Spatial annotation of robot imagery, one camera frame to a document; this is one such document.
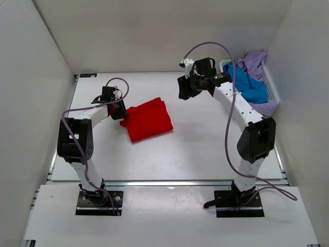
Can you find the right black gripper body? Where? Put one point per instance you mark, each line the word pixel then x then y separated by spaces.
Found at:
pixel 196 82

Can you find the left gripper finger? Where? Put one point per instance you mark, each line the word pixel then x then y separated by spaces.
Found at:
pixel 115 112
pixel 121 110

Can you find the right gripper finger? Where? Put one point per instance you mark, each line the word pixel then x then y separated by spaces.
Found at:
pixel 184 88
pixel 194 92

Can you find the red t shirt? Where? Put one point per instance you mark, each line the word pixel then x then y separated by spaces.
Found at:
pixel 147 120

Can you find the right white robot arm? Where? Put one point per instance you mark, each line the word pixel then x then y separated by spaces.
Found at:
pixel 258 133

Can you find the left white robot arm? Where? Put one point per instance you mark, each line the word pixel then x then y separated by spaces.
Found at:
pixel 76 141

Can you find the lavender t shirt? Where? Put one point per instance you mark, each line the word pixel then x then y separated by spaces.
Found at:
pixel 252 65

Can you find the blue t shirt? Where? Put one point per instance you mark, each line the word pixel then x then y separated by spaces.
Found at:
pixel 252 90

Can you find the white plastic basket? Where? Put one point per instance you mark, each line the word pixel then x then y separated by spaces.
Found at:
pixel 272 91

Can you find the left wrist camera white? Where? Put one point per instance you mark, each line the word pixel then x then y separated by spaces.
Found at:
pixel 117 93

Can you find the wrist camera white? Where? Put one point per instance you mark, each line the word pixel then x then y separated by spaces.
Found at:
pixel 188 65
pixel 117 93

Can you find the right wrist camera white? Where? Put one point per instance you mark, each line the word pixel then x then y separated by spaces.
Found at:
pixel 188 65

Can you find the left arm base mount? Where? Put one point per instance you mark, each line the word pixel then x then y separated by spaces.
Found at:
pixel 94 203

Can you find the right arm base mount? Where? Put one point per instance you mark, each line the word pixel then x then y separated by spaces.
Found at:
pixel 232 203

